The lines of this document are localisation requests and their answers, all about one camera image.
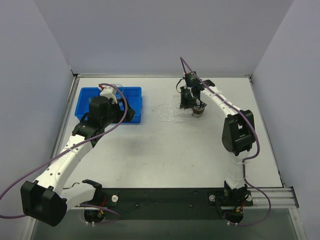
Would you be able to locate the clear brown-banded cup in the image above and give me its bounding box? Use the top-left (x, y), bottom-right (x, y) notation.
top-left (192, 104), bottom-right (206, 118)

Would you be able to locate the clear blue-tinted cup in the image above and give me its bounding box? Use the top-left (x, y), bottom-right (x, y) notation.
top-left (112, 83), bottom-right (124, 107)

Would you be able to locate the clear acrylic toothbrush holder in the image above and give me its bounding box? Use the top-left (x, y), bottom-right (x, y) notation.
top-left (172, 95), bottom-right (195, 122)

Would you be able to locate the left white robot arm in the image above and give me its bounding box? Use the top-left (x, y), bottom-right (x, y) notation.
top-left (20, 83), bottom-right (135, 227)

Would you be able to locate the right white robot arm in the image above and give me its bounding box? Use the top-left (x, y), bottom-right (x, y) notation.
top-left (179, 72), bottom-right (256, 199)

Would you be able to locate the clear textured oval tray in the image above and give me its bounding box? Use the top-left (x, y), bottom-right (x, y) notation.
top-left (153, 104), bottom-right (203, 122)

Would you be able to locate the blue plastic bin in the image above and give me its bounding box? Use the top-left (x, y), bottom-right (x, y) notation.
top-left (74, 86), bottom-right (143, 124)

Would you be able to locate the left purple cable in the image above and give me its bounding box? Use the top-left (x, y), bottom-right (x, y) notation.
top-left (0, 83), bottom-right (128, 225)

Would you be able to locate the purple cable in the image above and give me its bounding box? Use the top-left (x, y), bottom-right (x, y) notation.
top-left (179, 56), bottom-right (272, 227)
top-left (0, 83), bottom-right (128, 225)

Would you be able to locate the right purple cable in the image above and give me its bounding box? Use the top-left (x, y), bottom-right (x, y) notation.
top-left (179, 56), bottom-right (272, 227)

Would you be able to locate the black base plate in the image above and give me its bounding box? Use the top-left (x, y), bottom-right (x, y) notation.
top-left (84, 187), bottom-right (253, 222)

